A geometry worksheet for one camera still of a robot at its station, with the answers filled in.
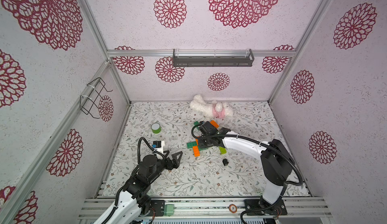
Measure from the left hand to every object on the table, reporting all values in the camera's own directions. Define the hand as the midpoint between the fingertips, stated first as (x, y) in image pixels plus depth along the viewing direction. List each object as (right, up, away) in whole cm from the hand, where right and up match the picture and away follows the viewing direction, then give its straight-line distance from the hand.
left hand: (175, 153), depth 79 cm
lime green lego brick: (+28, -2, +13) cm, 31 cm away
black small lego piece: (+28, -8, +9) cm, 30 cm away
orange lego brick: (+24, +14, +28) cm, 39 cm away
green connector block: (-2, -26, -7) cm, 27 cm away
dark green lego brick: (+14, +2, +3) cm, 14 cm away
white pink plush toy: (+25, +24, +22) cm, 41 cm away
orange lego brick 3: (+11, +6, +1) cm, 13 cm away
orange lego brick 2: (+11, -2, +11) cm, 16 cm away
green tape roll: (-16, +12, +21) cm, 29 cm away
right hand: (+13, +5, +11) cm, 17 cm away
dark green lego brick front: (+8, +2, +14) cm, 16 cm away
